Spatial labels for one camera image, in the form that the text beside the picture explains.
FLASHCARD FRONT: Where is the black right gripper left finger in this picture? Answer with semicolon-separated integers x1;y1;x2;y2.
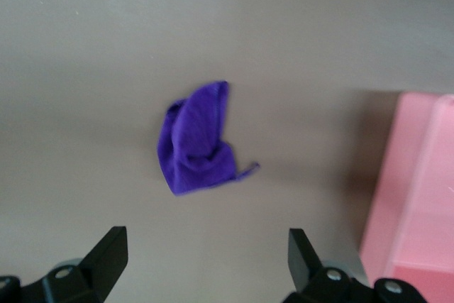
0;226;129;303

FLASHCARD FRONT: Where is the purple microfiber cloth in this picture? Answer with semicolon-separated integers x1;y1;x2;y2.
157;80;261;197

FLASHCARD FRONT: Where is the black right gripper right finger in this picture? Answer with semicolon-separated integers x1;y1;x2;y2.
283;228;426;303

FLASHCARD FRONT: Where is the pink plastic bin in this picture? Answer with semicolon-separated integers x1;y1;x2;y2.
358;92;454;303

